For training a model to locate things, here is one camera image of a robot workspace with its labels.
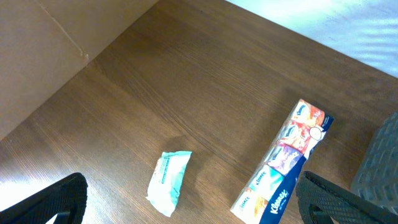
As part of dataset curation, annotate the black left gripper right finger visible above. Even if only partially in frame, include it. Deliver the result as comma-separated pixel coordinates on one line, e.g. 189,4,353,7
295,171,397,224

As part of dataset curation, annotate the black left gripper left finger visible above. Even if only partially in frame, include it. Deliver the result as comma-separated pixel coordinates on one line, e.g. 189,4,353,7
1,172,88,224

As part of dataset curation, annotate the grey plastic basket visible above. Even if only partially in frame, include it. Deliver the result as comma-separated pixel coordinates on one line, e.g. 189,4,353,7
351,113,398,215

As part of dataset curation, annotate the Kleenex tissue multipack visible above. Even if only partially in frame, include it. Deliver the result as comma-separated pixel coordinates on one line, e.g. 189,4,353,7
231,99,334,224

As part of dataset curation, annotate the teal wet wipes packet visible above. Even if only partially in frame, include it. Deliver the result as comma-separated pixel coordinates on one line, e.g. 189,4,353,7
146,151,192,217

